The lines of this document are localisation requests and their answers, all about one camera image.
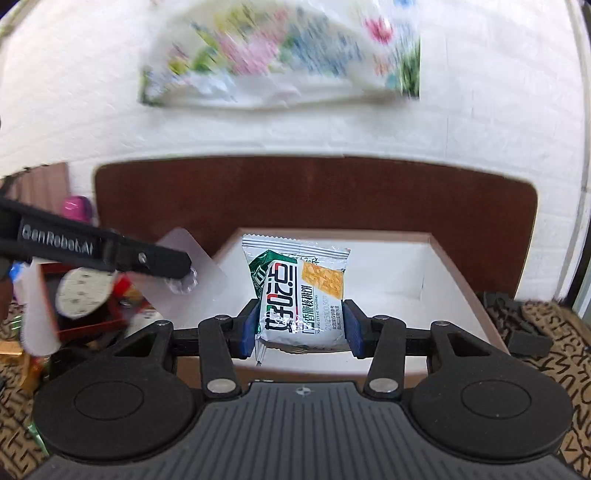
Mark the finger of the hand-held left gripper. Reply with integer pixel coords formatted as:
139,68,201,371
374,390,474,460
0,198,193,280

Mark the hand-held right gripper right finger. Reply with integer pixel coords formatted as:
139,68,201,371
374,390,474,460
343,299,503,401

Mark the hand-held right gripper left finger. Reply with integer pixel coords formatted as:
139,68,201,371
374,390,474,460
108,299,260,401

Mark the clear plastic blister card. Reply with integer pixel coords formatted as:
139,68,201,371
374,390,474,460
141,227,230,325

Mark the white green cracker packet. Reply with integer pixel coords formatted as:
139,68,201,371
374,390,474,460
242,233,352,367

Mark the brown box with white inside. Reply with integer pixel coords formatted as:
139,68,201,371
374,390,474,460
175,227,511,391

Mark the round white dotted pad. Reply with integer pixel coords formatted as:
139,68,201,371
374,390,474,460
56,268,115,320

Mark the red open box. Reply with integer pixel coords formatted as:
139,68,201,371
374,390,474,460
38,261,155,343

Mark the pink plastic toy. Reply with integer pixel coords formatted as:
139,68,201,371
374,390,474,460
61,196,94,223

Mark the white paper card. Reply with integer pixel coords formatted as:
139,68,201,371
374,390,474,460
19,257,62,357

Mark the brown wooden headboard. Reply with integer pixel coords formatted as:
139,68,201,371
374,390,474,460
94,156,539,298

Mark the gold foil wrapper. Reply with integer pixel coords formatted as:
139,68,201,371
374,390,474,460
0,342,44,394

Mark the brown letter-print blanket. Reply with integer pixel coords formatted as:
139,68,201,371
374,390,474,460
0,295,591,480

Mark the floral wall poster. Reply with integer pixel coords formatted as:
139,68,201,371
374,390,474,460
137,0,422,110

